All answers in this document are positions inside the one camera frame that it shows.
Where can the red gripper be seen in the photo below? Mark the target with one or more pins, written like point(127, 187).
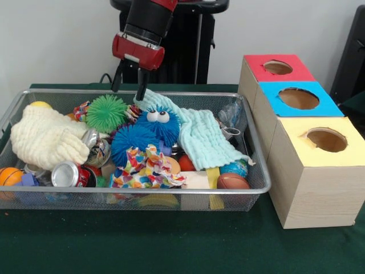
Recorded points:
point(137, 51)

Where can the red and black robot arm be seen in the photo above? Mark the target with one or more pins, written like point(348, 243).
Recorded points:
point(148, 17)

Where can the wooden box with three holes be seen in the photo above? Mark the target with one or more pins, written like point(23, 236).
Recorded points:
point(319, 194)

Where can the green spiky rubber ball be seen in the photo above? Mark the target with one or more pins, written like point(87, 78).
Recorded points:
point(107, 114)

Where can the blue spiky ball with eyes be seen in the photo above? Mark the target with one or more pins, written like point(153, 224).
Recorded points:
point(159, 129)

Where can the blue spiky rubber ball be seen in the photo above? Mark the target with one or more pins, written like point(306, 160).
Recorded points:
point(131, 142)

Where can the colourful patterned cloth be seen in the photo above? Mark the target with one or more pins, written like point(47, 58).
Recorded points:
point(142, 171)

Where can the yellow ball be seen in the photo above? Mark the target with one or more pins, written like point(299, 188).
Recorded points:
point(41, 104)

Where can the light blue quilted cloth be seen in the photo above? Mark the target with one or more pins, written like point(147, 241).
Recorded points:
point(205, 137)

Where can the cream quilted cloth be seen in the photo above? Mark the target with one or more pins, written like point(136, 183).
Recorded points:
point(42, 137)

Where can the red soda can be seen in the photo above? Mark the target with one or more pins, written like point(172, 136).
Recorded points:
point(65, 174)

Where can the brown toy football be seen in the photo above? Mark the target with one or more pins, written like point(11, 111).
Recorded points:
point(232, 181)

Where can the orange toy basketball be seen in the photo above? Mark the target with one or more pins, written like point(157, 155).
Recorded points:
point(10, 177)

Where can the dark green table cloth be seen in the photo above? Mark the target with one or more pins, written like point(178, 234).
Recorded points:
point(171, 242)

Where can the black upright panel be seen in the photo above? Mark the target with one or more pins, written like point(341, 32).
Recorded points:
point(353, 57)

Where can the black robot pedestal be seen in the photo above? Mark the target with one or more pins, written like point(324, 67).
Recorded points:
point(188, 42)

